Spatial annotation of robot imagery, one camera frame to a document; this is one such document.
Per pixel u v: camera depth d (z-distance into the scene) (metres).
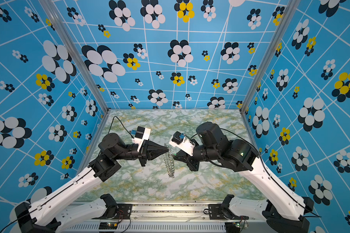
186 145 0.47
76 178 0.46
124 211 0.73
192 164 0.47
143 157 0.49
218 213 0.72
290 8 0.68
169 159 0.53
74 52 0.85
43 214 0.39
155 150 0.52
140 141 0.49
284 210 0.38
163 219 0.73
